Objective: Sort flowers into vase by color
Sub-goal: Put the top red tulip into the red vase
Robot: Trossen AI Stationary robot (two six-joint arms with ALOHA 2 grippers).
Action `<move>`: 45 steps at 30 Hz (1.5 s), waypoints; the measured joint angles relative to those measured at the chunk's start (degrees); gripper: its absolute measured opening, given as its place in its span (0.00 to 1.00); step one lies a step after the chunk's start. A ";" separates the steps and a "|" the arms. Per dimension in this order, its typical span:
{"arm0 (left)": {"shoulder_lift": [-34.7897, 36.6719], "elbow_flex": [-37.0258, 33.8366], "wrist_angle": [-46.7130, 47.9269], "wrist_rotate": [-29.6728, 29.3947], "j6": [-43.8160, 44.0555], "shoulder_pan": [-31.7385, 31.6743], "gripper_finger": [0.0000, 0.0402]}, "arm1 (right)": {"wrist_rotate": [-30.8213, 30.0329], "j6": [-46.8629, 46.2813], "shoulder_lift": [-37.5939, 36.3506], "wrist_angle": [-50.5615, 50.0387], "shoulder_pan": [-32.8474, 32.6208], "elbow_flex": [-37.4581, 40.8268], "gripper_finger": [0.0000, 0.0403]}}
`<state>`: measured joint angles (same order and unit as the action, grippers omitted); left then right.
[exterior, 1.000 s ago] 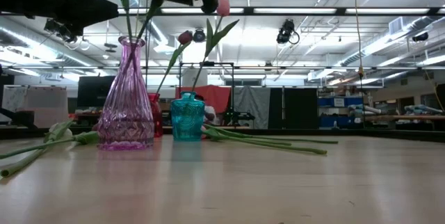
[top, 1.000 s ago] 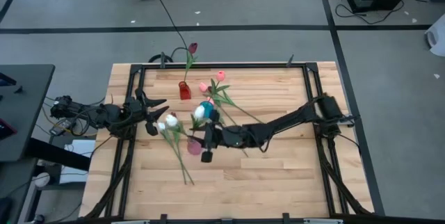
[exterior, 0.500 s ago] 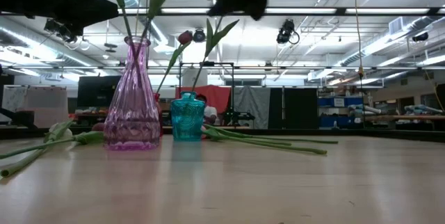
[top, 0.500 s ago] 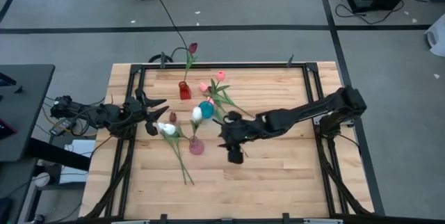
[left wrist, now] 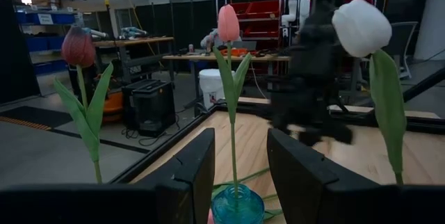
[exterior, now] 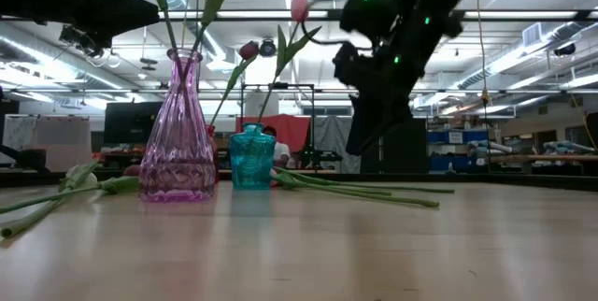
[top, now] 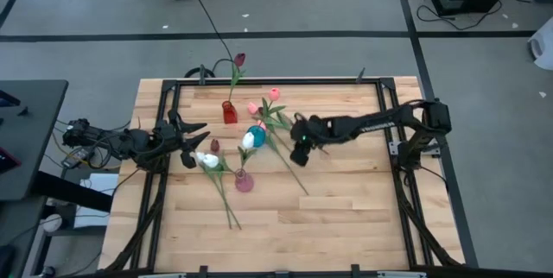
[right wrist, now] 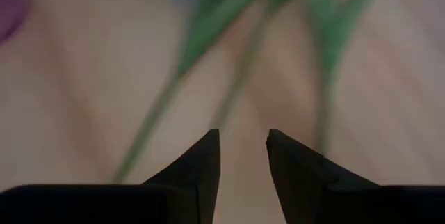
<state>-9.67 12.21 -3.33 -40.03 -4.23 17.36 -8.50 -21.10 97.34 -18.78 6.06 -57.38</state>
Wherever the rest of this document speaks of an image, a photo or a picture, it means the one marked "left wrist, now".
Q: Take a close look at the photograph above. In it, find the white artificial tulip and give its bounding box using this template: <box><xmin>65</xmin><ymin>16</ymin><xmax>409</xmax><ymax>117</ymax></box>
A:
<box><xmin>331</xmin><ymin>0</ymin><xmax>407</xmax><ymax>186</ymax></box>

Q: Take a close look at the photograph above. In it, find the red bin rack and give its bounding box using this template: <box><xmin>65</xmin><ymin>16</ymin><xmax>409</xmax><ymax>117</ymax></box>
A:
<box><xmin>214</xmin><ymin>0</ymin><xmax>283</xmax><ymax>51</ymax></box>

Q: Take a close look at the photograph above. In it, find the black floor mat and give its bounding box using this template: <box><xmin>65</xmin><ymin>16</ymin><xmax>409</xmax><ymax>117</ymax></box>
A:
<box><xmin>0</xmin><ymin>104</ymin><xmax>74</xmax><ymax>131</ymax></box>

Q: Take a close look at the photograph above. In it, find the teal glass vase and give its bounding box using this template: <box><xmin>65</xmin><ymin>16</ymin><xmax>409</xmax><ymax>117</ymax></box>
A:
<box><xmin>211</xmin><ymin>183</ymin><xmax>266</xmax><ymax>224</ymax></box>

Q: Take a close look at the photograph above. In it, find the black equipment box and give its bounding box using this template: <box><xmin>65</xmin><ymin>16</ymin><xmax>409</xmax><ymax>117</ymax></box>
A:
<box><xmin>121</xmin><ymin>79</ymin><xmax>177</xmax><ymax>138</ymax></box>

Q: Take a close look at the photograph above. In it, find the blue bin shelf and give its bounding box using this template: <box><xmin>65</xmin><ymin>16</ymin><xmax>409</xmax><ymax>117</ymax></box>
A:
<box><xmin>14</xmin><ymin>6</ymin><xmax>77</xmax><ymax>77</ymax></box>

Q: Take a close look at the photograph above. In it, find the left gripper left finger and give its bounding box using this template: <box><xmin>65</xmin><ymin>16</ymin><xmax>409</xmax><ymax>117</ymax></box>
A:
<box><xmin>136</xmin><ymin>128</ymin><xmax>216</xmax><ymax>224</ymax></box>

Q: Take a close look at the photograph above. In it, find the orange round container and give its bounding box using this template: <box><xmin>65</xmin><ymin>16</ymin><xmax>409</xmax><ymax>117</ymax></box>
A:
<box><xmin>102</xmin><ymin>90</ymin><xmax>125</xmax><ymax>125</ymax></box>

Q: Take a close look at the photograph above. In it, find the wooden table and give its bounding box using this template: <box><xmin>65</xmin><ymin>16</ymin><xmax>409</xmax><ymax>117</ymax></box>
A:
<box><xmin>161</xmin><ymin>52</ymin><xmax>292</xmax><ymax>89</ymax></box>

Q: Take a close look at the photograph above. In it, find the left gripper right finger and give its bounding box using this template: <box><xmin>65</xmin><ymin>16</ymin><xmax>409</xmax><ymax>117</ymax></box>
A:
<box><xmin>267</xmin><ymin>129</ymin><xmax>382</xmax><ymax>224</ymax></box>

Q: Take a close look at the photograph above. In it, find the dark red artificial tulip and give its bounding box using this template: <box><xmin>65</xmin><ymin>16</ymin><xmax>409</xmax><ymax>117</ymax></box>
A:
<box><xmin>53</xmin><ymin>25</ymin><xmax>115</xmax><ymax>185</ymax></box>

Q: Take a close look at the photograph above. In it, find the wooden workbench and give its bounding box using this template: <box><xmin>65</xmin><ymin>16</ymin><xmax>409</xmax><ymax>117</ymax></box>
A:
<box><xmin>90</xmin><ymin>35</ymin><xmax>175</xmax><ymax>86</ymax></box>

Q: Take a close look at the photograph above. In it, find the black aluminium table frame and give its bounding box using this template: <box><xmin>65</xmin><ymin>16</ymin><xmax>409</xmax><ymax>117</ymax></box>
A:
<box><xmin>108</xmin><ymin>66</ymin><xmax>445</xmax><ymax>185</ymax></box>

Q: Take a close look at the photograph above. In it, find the white bucket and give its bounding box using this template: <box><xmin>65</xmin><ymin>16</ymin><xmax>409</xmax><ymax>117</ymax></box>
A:
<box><xmin>198</xmin><ymin>68</ymin><xmax>227</xmax><ymax>111</ymax></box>

